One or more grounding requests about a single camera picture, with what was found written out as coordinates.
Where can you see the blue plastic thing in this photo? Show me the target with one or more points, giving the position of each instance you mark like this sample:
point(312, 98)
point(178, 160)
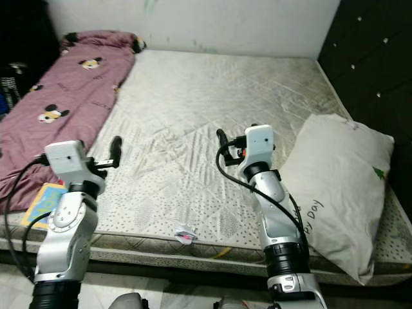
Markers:
point(2, 106)

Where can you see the dark bed base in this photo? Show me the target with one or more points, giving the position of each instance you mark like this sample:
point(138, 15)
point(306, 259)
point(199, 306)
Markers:
point(167, 267)

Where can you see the quilted grey white mattress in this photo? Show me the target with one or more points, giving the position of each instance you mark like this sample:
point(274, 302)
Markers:
point(199, 129)

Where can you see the dark wooden cabinet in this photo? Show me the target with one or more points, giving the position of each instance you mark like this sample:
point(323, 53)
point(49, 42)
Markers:
point(22, 32)

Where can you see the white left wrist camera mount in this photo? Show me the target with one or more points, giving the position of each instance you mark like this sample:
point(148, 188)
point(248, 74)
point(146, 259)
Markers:
point(67, 158)

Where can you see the black bag white print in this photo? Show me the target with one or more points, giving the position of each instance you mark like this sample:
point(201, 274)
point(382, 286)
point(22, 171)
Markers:
point(13, 87)

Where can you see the grey robot right leg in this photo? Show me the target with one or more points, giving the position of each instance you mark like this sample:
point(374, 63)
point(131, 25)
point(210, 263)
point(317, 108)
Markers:
point(232, 304)

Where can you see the black tufted headboard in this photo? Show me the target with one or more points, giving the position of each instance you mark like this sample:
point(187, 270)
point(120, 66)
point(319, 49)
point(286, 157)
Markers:
point(373, 58)

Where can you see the colourful children's book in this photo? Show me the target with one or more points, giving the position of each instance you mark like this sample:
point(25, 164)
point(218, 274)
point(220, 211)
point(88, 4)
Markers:
point(38, 209)

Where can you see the white plastic wrapper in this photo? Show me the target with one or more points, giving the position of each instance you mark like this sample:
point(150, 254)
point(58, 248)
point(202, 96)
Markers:
point(187, 235)

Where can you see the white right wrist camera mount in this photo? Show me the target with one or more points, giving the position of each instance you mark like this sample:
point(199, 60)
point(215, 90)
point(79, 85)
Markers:
point(259, 145)

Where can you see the grey white printed pillow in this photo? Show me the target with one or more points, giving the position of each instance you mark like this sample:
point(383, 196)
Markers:
point(341, 180)

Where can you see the grey robot left leg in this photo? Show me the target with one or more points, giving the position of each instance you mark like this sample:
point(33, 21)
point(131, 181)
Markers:
point(125, 302)

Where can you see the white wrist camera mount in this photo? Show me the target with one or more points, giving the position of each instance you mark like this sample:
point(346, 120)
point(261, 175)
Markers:
point(259, 145)
point(67, 158)

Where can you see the grey robot leg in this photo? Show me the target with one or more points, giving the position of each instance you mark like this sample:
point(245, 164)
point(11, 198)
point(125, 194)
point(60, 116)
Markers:
point(232, 304)
point(125, 302)

